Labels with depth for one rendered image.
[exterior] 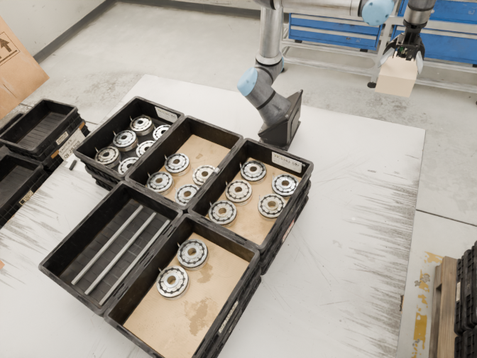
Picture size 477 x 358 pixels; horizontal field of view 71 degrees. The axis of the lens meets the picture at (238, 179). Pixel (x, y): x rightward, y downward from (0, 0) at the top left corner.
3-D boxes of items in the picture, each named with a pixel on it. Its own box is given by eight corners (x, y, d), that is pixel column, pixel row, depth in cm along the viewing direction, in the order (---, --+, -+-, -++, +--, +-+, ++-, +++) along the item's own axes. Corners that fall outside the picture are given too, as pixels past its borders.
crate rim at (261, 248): (245, 140, 134) (245, 136, 132) (315, 167, 123) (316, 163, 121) (187, 214, 115) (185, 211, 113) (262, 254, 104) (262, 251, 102)
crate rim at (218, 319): (187, 214, 115) (184, 211, 113) (262, 254, 104) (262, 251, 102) (103, 319, 96) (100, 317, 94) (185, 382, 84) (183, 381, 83)
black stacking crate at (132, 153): (143, 114, 165) (136, 96, 156) (191, 133, 153) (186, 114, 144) (84, 169, 146) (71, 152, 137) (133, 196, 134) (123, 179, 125)
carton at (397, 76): (381, 67, 133) (386, 50, 127) (413, 72, 129) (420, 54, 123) (374, 91, 124) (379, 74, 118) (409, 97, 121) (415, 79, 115)
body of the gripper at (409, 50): (390, 60, 114) (400, 25, 104) (394, 46, 118) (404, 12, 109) (414, 63, 111) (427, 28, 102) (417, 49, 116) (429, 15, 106)
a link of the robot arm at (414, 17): (408, -2, 105) (436, 1, 103) (404, 13, 109) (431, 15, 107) (405, 10, 101) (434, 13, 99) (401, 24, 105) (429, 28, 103)
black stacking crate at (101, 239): (133, 197, 134) (123, 180, 125) (191, 229, 123) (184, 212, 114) (55, 280, 115) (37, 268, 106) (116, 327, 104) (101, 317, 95)
